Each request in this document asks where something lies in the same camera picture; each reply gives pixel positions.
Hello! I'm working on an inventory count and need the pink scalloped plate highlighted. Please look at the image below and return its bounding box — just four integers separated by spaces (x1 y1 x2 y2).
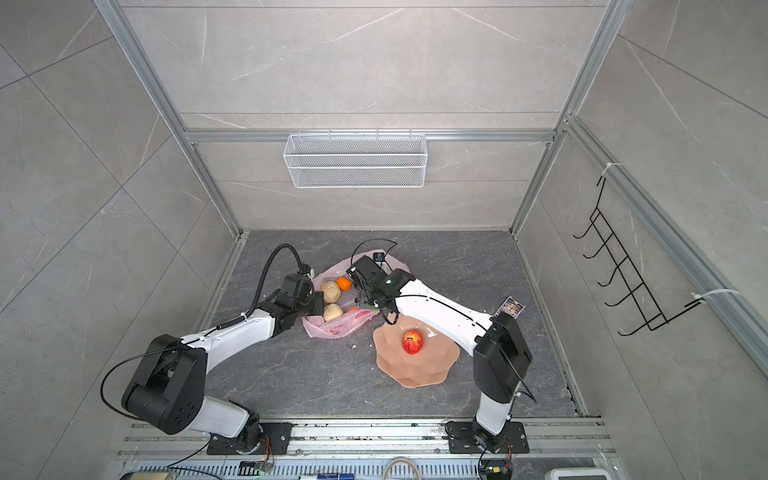
373 317 460 388

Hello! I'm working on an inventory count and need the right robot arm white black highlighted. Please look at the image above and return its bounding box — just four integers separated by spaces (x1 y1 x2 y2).
347 255 532 453

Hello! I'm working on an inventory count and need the small printed card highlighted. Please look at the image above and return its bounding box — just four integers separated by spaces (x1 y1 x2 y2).
495 296 525 319

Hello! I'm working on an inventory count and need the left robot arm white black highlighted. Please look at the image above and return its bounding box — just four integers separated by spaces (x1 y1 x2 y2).
99 243 323 454

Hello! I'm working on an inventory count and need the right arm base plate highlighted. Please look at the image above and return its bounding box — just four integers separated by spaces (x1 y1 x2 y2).
444 421 530 455

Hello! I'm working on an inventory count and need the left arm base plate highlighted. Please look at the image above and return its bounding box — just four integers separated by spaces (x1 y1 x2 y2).
206 422 293 455

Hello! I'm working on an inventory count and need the beige fake fruit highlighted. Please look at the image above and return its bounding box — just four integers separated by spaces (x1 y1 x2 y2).
320 281 342 304
323 303 344 322

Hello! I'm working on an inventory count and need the orange fake fruit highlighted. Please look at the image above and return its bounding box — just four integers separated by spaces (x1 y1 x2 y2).
335 277 353 291

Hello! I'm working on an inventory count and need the black wire hook rack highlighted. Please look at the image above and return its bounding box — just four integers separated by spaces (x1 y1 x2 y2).
572 177 705 338

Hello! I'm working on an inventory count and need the red fake strawberry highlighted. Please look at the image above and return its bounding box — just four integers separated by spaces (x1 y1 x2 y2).
401 329 424 355

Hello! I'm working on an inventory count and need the white wire mesh basket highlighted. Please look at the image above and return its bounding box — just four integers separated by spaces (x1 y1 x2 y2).
283 133 428 189

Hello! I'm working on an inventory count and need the pink plastic bag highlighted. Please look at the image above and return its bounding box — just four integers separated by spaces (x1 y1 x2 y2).
302 250 382 340

